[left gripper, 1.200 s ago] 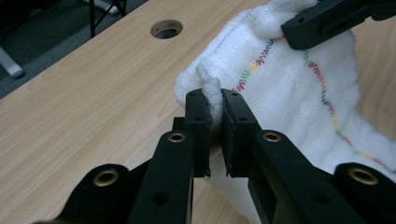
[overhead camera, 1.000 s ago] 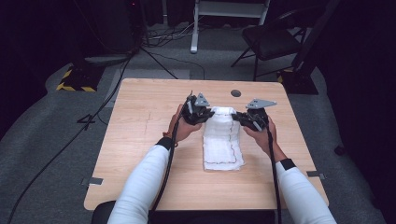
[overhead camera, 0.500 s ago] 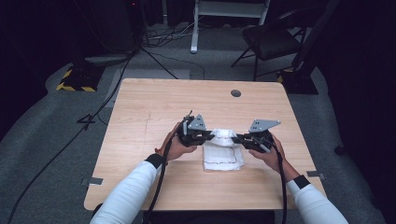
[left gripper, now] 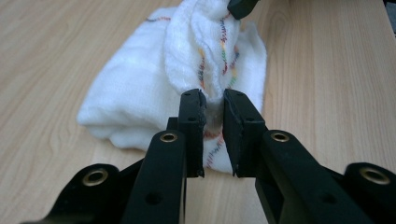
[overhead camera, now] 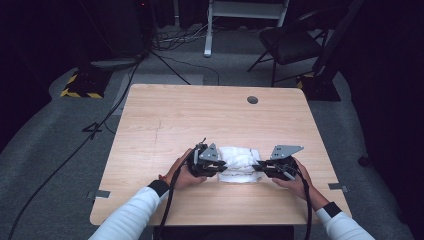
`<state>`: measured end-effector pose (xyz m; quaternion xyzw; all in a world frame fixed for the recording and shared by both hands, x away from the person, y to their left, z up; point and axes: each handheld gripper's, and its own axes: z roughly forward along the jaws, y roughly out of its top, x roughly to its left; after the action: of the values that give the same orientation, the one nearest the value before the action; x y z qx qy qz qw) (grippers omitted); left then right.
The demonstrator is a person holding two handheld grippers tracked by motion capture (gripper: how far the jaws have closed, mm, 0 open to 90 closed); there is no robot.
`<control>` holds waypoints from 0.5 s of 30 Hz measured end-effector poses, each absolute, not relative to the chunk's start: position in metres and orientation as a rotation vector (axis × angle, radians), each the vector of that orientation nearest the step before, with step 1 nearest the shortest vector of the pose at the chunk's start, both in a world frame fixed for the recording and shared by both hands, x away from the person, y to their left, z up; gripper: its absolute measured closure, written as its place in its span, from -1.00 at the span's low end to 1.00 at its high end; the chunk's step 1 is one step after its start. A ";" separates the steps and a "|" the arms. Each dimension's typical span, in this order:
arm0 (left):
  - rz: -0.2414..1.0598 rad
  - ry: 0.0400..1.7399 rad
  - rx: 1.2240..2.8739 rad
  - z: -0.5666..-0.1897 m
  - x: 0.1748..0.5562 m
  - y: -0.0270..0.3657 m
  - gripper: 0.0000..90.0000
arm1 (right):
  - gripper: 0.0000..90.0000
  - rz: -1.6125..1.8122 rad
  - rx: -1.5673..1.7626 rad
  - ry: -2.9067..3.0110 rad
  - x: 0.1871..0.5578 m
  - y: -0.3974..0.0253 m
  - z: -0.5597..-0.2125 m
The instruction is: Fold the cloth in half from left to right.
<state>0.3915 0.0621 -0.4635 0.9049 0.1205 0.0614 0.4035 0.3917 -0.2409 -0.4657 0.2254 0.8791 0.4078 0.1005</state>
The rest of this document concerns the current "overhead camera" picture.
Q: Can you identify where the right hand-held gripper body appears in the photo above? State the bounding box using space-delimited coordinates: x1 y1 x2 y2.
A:
264 144 305 181

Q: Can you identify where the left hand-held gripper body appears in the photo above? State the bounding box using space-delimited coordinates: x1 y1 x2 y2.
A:
186 142 228 178

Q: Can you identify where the white cloth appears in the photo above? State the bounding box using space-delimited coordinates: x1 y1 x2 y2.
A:
217 145 263 184

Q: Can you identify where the person's right hand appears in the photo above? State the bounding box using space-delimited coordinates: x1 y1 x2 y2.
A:
271 157 315 202

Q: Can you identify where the person's left hand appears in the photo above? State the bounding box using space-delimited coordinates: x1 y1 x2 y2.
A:
158 148 208 191

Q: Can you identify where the grey tape piece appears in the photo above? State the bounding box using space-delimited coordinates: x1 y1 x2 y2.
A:
327 182 351 194
86 188 112 201

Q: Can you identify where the black slanted stand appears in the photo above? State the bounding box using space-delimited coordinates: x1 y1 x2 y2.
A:
295 0 366 102

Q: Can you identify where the black folding chair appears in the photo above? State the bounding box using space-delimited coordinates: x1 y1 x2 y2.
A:
246 7 332 88

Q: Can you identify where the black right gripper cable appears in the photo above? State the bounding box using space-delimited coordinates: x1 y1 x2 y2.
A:
283 159 314 240

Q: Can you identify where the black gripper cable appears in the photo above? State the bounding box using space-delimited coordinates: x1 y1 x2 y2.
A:
283 159 314 240
153 137 208 240

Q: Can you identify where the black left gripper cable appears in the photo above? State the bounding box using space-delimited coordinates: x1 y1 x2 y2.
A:
153 137 208 240

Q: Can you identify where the thin black floor cable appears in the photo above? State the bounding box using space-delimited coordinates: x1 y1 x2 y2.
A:
159 53 221 87

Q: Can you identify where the bundle of floor cables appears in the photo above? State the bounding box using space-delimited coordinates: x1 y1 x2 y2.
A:
151 19 216 53

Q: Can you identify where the white metal stand frame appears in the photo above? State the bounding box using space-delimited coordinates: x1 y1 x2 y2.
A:
203 0 291 59

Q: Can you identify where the long black floor cable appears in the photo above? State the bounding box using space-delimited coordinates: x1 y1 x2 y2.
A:
7 54 145 240

